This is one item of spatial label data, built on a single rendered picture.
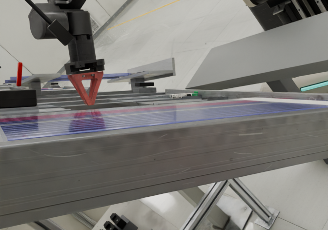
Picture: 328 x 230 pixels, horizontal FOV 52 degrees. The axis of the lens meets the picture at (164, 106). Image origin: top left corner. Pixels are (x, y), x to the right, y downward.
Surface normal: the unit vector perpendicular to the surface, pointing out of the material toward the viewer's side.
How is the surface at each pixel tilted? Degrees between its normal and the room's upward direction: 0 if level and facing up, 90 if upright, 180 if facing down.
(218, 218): 90
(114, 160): 90
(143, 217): 0
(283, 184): 0
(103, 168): 90
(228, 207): 0
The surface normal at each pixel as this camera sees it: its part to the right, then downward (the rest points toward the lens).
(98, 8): 0.48, 0.06
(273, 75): -0.50, 0.74
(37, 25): -0.69, 0.18
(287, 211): -0.63, -0.66
